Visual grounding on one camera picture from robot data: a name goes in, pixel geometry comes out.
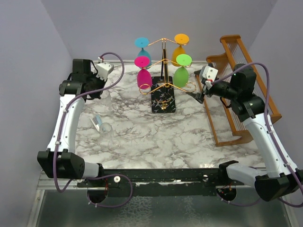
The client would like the green wine glass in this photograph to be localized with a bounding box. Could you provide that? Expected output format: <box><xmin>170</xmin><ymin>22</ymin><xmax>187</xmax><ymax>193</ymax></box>
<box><xmin>173</xmin><ymin>54</ymin><xmax>192</xmax><ymax>87</ymax></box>

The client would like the orange wine glass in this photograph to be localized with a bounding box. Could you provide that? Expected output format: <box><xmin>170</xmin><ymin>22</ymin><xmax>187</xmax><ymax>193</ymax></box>
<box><xmin>171</xmin><ymin>34</ymin><xmax>189</xmax><ymax>67</ymax></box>

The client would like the pink wine glass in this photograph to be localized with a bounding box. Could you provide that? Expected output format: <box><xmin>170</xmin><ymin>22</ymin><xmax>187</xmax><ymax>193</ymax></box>
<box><xmin>134</xmin><ymin>56</ymin><xmax>152</xmax><ymax>89</ymax></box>

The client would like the blue wine glass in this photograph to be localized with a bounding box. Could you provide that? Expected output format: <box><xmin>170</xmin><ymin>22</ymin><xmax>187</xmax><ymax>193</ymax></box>
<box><xmin>134</xmin><ymin>37</ymin><xmax>151</xmax><ymax>60</ymax></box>

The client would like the clear champagne flute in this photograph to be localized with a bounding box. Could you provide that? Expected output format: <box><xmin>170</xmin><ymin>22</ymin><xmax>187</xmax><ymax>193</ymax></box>
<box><xmin>100</xmin><ymin>90</ymin><xmax>112</xmax><ymax>105</ymax></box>

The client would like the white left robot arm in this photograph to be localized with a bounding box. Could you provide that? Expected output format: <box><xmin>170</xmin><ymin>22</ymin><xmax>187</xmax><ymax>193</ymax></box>
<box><xmin>37</xmin><ymin>59</ymin><xmax>114</xmax><ymax>187</ymax></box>

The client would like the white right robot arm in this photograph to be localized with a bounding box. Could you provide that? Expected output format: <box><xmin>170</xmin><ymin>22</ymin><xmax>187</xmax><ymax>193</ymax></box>
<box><xmin>190</xmin><ymin>63</ymin><xmax>303</xmax><ymax>201</ymax></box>

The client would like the gold wine glass rack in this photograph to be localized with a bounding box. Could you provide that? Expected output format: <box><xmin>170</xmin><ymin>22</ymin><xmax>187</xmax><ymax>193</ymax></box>
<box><xmin>139</xmin><ymin>38</ymin><xmax>196</xmax><ymax>114</ymax></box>

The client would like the wooden tiered shelf rack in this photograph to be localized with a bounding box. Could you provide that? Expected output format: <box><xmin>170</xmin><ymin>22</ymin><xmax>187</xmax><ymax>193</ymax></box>
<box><xmin>206</xmin><ymin>35</ymin><xmax>267</xmax><ymax>147</ymax></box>

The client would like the clear wine glass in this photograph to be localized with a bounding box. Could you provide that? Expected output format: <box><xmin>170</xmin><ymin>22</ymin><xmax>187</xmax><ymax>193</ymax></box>
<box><xmin>98</xmin><ymin>122</ymin><xmax>120</xmax><ymax>150</ymax></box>

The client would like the small blue white card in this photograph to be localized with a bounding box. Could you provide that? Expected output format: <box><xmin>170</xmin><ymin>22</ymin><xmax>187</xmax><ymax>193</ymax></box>
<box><xmin>90</xmin><ymin>115</ymin><xmax>102</xmax><ymax>132</ymax></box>

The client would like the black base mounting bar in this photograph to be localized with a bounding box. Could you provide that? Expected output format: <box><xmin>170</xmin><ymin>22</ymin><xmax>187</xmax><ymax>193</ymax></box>
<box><xmin>77</xmin><ymin>168</ymin><xmax>243</xmax><ymax>197</ymax></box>

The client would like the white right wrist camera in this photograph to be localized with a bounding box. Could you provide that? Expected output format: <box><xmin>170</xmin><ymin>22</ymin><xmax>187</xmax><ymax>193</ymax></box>
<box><xmin>199</xmin><ymin>66</ymin><xmax>218</xmax><ymax>89</ymax></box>

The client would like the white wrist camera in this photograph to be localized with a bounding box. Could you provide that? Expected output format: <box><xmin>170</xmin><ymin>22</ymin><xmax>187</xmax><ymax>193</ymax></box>
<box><xmin>199</xmin><ymin>66</ymin><xmax>218</xmax><ymax>89</ymax></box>
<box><xmin>95</xmin><ymin>57</ymin><xmax>114</xmax><ymax>81</ymax></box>

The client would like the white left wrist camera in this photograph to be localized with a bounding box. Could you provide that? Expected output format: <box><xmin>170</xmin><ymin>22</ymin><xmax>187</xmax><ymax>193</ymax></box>
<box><xmin>95</xmin><ymin>57</ymin><xmax>114</xmax><ymax>81</ymax></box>

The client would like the aluminium extrusion rail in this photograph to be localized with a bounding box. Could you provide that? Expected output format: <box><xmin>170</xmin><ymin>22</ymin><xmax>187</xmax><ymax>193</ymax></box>
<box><xmin>37</xmin><ymin>169</ymin><xmax>83</xmax><ymax>190</ymax></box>

